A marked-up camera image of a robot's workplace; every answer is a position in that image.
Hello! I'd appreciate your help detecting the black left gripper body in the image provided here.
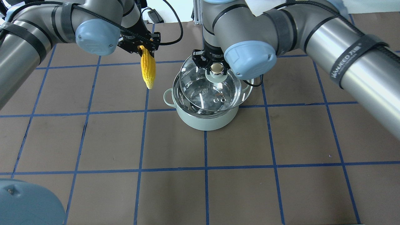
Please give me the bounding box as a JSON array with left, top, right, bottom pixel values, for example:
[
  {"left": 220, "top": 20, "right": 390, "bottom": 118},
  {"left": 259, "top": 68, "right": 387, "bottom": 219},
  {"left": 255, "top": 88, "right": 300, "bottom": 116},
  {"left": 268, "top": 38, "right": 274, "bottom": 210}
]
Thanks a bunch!
[{"left": 118, "top": 20, "right": 161, "bottom": 57}]

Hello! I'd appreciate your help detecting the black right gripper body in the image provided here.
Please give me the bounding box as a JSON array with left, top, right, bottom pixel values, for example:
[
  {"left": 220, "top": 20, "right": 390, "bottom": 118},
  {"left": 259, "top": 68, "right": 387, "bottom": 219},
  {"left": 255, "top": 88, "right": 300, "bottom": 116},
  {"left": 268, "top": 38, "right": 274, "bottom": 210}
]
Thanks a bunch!
[{"left": 192, "top": 42, "right": 230, "bottom": 74}]

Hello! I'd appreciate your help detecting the yellow corn cob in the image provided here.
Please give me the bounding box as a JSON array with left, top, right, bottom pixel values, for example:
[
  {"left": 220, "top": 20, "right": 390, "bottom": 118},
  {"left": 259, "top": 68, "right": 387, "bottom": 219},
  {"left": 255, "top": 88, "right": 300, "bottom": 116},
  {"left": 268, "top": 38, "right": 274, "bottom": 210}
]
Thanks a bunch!
[{"left": 139, "top": 45, "right": 156, "bottom": 89}]

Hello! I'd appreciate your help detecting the glass pot lid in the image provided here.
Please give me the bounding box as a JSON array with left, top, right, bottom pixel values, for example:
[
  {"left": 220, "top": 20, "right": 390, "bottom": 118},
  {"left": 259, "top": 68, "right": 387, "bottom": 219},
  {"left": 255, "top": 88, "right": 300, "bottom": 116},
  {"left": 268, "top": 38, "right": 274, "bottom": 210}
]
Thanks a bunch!
[{"left": 178, "top": 57, "right": 255, "bottom": 112}]

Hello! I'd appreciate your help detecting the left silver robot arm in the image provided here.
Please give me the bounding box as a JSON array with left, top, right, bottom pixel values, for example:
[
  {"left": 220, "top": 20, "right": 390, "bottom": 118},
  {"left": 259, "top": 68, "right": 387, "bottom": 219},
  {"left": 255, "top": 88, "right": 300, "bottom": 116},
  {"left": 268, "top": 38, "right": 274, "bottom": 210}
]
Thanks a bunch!
[{"left": 1, "top": 0, "right": 161, "bottom": 225}]

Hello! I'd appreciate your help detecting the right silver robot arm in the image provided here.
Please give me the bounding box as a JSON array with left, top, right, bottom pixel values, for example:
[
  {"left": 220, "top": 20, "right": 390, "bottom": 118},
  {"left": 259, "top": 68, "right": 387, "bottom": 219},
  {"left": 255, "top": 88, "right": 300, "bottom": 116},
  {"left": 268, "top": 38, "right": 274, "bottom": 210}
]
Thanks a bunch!
[{"left": 200, "top": 0, "right": 400, "bottom": 138}]

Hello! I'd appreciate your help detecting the pale green cooking pot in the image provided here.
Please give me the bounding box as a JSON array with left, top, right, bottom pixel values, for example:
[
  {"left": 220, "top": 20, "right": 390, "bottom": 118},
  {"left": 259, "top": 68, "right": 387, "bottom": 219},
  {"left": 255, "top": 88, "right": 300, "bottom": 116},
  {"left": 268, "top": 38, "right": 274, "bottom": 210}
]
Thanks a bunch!
[{"left": 164, "top": 74, "right": 239, "bottom": 131}]

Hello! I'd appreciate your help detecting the brown paper table mat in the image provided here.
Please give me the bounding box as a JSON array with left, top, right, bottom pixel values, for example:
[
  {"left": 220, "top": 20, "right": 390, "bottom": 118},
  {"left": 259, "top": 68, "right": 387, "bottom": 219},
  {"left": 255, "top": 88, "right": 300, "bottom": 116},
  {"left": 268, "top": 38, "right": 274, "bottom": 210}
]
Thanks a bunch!
[{"left": 0, "top": 22, "right": 400, "bottom": 225}]

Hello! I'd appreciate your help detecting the aluminium frame post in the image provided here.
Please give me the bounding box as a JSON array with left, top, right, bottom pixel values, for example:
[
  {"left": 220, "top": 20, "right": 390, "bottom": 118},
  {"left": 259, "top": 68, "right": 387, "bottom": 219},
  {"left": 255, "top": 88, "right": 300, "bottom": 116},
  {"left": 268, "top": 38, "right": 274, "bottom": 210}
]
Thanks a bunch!
[{"left": 193, "top": 0, "right": 203, "bottom": 25}]

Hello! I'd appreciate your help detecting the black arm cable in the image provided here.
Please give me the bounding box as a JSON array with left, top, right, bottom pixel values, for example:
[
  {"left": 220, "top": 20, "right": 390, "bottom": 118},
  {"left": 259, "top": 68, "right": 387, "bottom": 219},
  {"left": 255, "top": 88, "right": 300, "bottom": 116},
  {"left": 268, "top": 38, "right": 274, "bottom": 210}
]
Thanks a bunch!
[{"left": 0, "top": 0, "right": 183, "bottom": 47}]

